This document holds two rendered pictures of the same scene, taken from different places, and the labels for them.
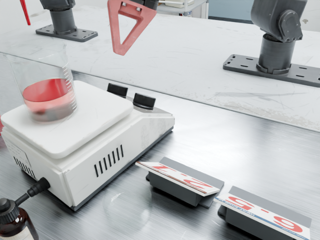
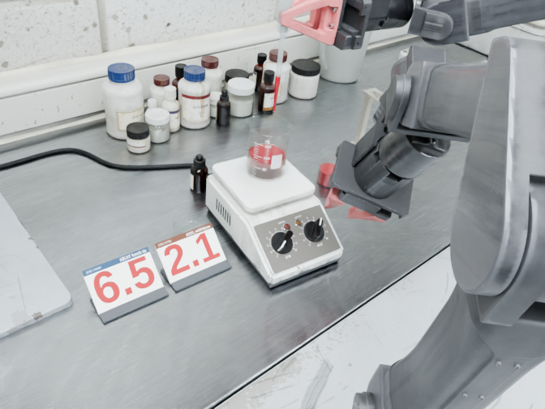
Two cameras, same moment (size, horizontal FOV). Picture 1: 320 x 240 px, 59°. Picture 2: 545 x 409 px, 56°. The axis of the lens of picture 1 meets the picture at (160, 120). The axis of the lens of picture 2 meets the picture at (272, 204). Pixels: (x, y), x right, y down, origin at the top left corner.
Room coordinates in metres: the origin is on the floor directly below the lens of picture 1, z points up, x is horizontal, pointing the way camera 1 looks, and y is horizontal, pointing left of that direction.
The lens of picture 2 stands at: (0.46, -0.50, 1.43)
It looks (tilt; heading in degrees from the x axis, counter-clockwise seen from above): 38 degrees down; 103
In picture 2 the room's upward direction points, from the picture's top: 8 degrees clockwise
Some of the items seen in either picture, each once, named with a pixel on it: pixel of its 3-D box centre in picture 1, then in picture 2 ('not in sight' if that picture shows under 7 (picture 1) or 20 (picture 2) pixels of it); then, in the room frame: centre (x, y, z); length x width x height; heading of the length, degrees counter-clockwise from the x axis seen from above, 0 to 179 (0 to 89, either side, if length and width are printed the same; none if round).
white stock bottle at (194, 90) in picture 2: not in sight; (194, 96); (0.07, 0.35, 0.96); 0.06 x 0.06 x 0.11
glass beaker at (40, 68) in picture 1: (45, 84); (265, 148); (0.29, 0.13, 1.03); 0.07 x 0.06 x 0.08; 178
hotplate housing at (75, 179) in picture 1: (91, 130); (269, 210); (0.31, 0.10, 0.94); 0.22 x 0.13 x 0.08; 140
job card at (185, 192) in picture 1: (181, 173); (193, 256); (0.24, -0.02, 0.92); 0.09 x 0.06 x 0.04; 55
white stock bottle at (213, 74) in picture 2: not in sight; (209, 80); (0.06, 0.45, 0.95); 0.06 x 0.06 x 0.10
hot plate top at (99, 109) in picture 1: (68, 112); (263, 178); (0.29, 0.11, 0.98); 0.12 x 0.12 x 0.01; 50
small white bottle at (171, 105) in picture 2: not in sight; (170, 109); (0.04, 0.31, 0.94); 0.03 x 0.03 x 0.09
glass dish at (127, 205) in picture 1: (127, 204); (190, 227); (0.21, 0.04, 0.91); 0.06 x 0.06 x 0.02
